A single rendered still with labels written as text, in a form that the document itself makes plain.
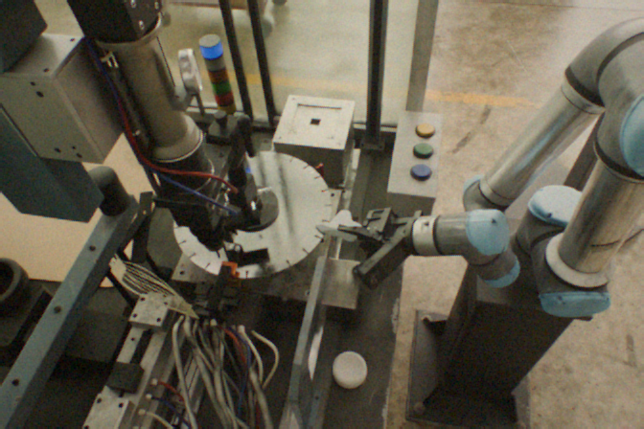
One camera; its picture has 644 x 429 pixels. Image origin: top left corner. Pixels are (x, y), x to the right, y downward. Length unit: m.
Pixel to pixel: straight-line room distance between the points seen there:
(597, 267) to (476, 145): 1.68
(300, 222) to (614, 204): 0.55
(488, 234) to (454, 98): 2.00
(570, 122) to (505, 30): 2.56
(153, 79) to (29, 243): 0.92
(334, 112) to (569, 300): 0.71
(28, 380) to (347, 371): 0.56
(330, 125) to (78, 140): 0.77
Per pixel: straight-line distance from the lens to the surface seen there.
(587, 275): 0.95
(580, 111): 0.84
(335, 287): 1.05
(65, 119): 0.57
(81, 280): 0.92
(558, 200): 1.07
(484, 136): 2.60
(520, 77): 3.02
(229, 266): 0.92
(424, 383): 1.84
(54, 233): 1.43
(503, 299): 1.17
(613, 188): 0.78
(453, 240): 0.85
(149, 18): 0.55
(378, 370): 1.06
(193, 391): 1.05
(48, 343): 0.89
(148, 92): 0.59
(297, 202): 1.02
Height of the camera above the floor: 1.74
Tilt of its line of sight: 53 degrees down
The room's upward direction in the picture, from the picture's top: 4 degrees counter-clockwise
